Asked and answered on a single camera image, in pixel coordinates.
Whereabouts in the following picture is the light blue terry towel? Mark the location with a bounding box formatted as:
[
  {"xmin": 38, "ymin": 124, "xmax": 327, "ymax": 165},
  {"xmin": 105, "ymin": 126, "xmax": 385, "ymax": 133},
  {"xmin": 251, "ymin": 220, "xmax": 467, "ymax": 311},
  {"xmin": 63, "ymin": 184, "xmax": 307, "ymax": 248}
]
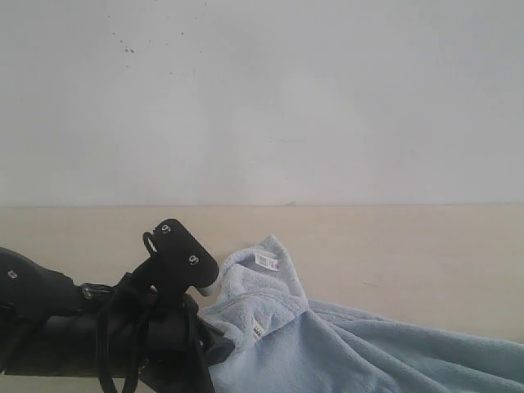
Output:
[{"xmin": 201, "ymin": 236, "xmax": 523, "ymax": 392}]

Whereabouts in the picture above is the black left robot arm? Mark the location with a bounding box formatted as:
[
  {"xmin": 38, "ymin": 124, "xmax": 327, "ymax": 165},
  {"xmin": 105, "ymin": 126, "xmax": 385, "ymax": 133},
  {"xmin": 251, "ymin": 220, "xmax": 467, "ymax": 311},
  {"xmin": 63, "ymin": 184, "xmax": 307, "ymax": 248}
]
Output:
[{"xmin": 1, "ymin": 249, "xmax": 235, "ymax": 392}]

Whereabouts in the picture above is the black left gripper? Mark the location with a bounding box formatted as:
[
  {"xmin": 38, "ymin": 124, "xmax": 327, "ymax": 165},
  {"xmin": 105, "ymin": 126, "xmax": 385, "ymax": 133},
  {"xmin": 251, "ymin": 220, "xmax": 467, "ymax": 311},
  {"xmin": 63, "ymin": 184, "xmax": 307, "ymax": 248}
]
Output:
[{"xmin": 97, "ymin": 286, "xmax": 234, "ymax": 392}]

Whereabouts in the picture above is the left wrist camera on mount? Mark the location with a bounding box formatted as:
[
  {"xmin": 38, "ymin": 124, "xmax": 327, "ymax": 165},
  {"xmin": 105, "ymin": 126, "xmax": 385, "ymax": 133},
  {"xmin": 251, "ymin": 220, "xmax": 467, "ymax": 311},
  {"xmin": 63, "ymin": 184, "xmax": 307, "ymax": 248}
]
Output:
[{"xmin": 116, "ymin": 219, "xmax": 220, "ymax": 305}]

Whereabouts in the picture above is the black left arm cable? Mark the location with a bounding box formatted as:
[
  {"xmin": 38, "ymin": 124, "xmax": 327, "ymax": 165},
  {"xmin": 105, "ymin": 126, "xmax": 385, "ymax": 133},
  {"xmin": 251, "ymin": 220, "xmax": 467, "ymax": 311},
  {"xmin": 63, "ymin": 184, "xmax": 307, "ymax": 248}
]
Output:
[{"xmin": 96, "ymin": 286, "xmax": 152, "ymax": 393}]

